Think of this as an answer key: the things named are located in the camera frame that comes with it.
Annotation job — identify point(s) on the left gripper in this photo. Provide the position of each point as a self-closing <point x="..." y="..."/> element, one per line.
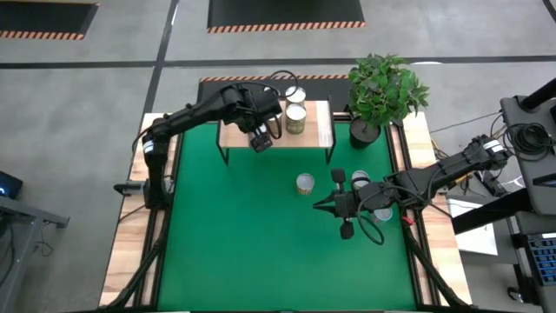
<point x="256" y="108"/>

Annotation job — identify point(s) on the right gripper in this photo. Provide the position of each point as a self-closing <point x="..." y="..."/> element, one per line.
<point x="352" y="204"/>

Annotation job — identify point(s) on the patterned black beans can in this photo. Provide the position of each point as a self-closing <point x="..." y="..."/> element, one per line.
<point x="305" y="181"/>

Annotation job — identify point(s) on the short mushroom can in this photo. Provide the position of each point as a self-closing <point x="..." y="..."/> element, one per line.
<point x="360" y="177"/>

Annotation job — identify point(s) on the teal rimmed can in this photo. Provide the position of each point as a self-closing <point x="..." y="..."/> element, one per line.
<point x="383" y="215"/>

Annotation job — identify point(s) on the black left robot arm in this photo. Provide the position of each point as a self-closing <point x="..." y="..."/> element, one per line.
<point x="191" y="114"/>

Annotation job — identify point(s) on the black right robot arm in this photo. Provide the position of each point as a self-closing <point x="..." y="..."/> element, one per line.
<point x="443" y="167"/>

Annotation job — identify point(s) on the black hazard striped floor mat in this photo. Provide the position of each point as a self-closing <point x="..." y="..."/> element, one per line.
<point x="43" y="15"/>
<point x="282" y="13"/>
<point x="330" y="91"/>

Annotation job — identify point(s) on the black plant pot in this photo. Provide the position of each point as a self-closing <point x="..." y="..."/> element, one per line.
<point x="364" y="135"/>

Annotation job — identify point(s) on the green table mat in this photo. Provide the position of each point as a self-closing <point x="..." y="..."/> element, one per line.
<point x="243" y="261"/>

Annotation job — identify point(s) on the green leafy plant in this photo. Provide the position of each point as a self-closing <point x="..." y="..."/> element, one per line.
<point x="382" y="91"/>

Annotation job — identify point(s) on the white paper sheet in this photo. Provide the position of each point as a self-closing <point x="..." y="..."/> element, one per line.
<point x="475" y="235"/>

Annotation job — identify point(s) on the black power strip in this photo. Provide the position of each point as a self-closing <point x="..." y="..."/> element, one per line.
<point x="490" y="184"/>

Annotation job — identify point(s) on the grey workstation cart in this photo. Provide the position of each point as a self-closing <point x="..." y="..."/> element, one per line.
<point x="538" y="191"/>

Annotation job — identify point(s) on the backlit keyboard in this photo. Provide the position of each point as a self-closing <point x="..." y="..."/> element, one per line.
<point x="544" y="258"/>

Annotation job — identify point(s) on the black monitor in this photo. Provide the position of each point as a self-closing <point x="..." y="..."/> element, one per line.
<point x="8" y="184"/>

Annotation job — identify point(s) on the grey side desk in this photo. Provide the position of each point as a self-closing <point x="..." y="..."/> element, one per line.
<point x="17" y="226"/>

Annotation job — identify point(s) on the wooden shelf black frame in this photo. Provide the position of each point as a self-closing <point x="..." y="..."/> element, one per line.
<point x="313" y="130"/>

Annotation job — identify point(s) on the black table frame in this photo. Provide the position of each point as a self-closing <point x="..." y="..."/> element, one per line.
<point x="157" y="261"/>

